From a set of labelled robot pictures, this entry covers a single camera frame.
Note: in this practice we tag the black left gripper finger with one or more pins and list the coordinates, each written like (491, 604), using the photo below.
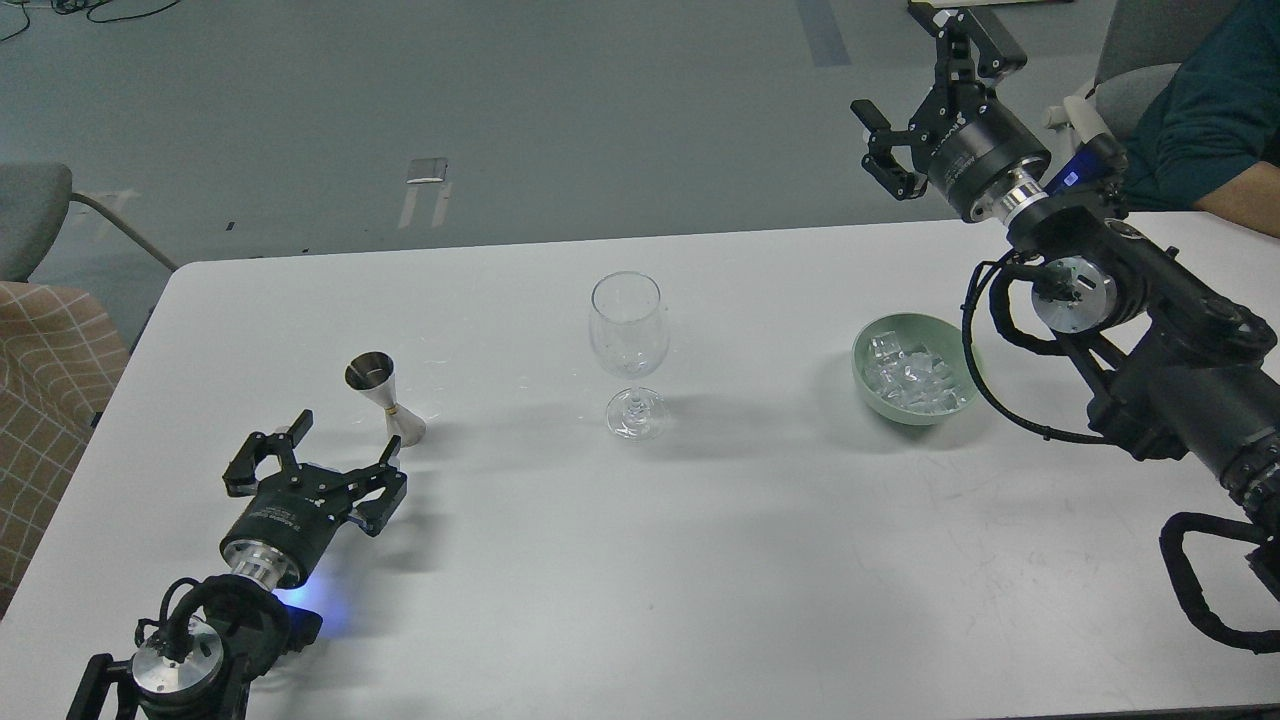
(240, 479)
(376, 475)

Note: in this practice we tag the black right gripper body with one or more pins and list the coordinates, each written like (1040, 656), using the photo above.
(964, 141)

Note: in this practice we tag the clear wine glass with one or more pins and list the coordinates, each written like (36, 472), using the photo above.
(629, 335)

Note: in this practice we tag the metal floor plate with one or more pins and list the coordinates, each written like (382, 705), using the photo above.
(427, 171)

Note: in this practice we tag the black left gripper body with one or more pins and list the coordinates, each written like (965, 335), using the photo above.
(278, 541)

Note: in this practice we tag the steel double jigger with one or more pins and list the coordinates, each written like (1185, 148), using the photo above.
(373, 375)

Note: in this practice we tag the pile of ice cubes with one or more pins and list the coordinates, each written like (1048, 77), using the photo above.
(912, 378)

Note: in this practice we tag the person in teal shirt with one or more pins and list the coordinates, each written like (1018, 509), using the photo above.
(1208, 142)

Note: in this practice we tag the grey chair left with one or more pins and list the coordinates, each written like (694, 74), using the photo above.
(35, 200)

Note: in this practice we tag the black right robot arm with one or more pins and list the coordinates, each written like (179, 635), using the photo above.
(1174, 367)

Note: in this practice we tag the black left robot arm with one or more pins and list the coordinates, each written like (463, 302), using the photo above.
(214, 637)

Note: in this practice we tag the green bowl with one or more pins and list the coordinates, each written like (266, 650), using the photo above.
(941, 337)

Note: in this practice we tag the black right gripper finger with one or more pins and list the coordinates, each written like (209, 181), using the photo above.
(879, 160)
(975, 52)

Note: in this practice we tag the grey office chair right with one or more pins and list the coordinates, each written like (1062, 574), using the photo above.
(1145, 44)

